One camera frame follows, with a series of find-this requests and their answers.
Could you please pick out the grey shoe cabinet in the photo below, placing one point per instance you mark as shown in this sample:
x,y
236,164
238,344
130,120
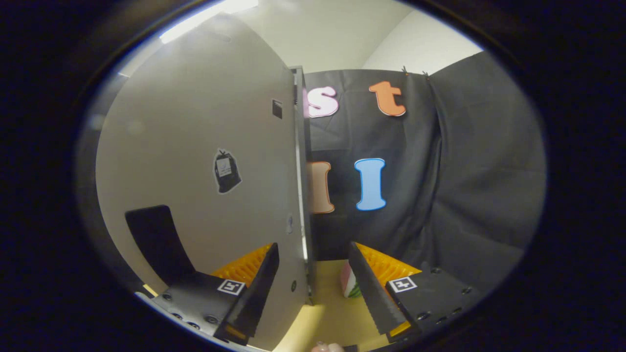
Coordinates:
x,y
307,146

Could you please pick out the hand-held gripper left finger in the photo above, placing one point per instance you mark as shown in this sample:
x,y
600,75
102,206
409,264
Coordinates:
x,y
257,298

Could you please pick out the ceiling light strip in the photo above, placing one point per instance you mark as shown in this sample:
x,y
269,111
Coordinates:
x,y
205,17

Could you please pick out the white shoe cabinet door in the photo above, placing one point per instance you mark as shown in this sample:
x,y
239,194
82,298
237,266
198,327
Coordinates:
x,y
195,122

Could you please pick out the watermelon slice toy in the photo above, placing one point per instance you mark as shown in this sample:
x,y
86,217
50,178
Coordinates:
x,y
348,283

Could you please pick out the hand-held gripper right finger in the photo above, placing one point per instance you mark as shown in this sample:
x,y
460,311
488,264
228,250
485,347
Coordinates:
x,y
371,293

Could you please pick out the black backdrop cloth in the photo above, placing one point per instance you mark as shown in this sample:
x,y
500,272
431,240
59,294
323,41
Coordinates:
x,y
464,171

